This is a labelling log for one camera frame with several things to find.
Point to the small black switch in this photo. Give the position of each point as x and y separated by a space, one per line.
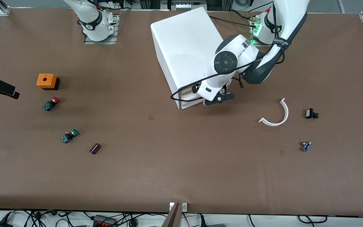
309 113

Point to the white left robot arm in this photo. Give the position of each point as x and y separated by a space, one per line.
228 63

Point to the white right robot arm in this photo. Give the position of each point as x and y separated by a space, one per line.
90 19

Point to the small blue electronic component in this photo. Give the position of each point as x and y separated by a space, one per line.
306 146

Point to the white curved plastic arc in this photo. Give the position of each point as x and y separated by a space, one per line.
287 113

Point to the small white bracket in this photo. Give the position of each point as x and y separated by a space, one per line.
171 206
184 206

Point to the white drawer cabinet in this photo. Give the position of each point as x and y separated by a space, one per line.
181 41

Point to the orange button enclosure box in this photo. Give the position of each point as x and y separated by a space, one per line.
46 80

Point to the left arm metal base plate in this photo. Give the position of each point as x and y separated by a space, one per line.
263 45

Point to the black power strip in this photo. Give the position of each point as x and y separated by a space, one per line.
104 221

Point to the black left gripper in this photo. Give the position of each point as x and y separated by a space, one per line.
196 88

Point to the small brown tape patch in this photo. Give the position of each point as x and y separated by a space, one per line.
151 118

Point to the red push button switch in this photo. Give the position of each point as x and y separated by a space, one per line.
49 104

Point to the white plastic drawer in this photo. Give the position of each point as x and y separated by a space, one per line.
189 96
187 90
189 104

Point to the dark maroon cylindrical capacitor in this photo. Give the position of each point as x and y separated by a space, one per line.
95 148

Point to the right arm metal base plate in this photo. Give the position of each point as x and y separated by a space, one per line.
101 40

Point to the grey terminal block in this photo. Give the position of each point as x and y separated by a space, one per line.
186 5

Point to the green push button switch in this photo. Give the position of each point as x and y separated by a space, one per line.
68 137

